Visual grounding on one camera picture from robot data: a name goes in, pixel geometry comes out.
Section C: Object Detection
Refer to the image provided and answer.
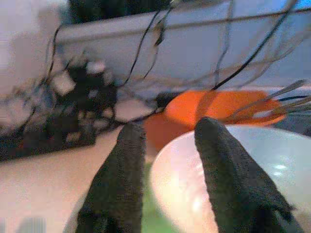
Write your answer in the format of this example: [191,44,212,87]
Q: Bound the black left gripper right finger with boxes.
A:
[194,116,304,233]

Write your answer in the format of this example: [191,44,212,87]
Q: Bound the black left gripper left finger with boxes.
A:
[64,123,146,233]

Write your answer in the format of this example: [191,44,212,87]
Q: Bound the green plate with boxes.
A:
[142,160,178,233]

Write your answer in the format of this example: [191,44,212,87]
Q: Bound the white bowl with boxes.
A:
[149,125,311,233]

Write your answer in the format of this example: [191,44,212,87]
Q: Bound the orange plate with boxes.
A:
[143,114,196,157]

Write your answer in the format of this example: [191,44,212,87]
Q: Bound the orange bowl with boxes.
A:
[165,90,287,129]

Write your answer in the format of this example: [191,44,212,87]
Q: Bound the black power strip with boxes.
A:
[0,128,97,162]

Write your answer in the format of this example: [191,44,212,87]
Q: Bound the large black power adapter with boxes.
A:
[48,60,119,123]

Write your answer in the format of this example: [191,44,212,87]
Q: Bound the metal spoon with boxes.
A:
[264,103,311,115]

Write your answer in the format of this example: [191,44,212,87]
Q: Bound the metal chopstick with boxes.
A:
[225,79,308,122]

